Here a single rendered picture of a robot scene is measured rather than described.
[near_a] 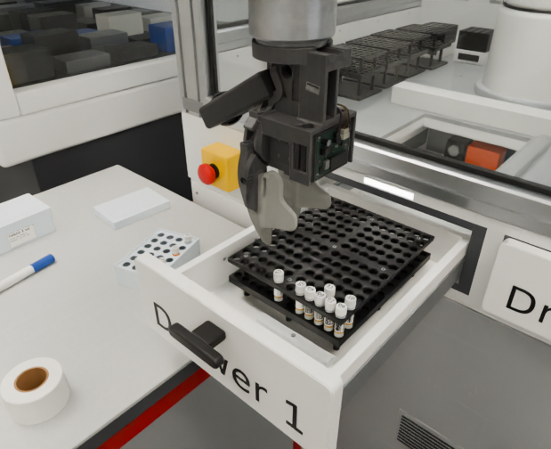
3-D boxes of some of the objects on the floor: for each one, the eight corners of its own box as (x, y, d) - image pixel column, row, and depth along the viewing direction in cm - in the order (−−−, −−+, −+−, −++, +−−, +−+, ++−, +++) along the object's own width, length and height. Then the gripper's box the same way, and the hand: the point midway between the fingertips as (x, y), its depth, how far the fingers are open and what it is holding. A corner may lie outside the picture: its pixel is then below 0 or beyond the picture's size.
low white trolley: (105, 745, 87) (-44, 534, 46) (-29, 510, 122) (-181, 272, 81) (304, 500, 124) (319, 264, 83) (158, 373, 158) (117, 163, 118)
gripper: (296, 60, 36) (292, 284, 47) (376, 37, 43) (354, 237, 54) (218, 44, 40) (230, 250, 52) (300, 26, 47) (295, 211, 59)
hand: (275, 224), depth 54 cm, fingers open, 3 cm apart
